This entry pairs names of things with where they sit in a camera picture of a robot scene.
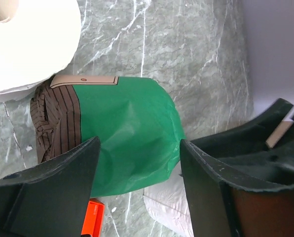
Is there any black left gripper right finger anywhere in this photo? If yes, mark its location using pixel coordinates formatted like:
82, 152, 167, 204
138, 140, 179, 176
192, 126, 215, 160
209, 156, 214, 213
180, 140, 294, 237

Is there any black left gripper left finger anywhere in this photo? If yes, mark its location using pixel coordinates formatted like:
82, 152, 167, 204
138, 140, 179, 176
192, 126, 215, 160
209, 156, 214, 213
0, 137, 100, 237

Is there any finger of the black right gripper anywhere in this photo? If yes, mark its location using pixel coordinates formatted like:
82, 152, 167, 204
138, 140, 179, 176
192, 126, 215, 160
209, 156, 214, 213
192, 98, 294, 183

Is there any orange razor box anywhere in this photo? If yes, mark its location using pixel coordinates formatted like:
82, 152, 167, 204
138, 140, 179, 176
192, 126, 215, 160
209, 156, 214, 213
81, 198, 105, 237

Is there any white paper towel roll near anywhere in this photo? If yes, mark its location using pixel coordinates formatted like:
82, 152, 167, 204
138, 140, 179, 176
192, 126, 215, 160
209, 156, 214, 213
143, 174, 194, 237

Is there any white paper towel roll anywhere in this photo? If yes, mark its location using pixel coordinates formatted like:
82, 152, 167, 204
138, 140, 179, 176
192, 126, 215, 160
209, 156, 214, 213
0, 0, 81, 103
143, 174, 194, 237

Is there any white paper towel roll centre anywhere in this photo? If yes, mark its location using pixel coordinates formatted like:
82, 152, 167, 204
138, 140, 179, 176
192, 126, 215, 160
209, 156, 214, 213
0, 0, 81, 103

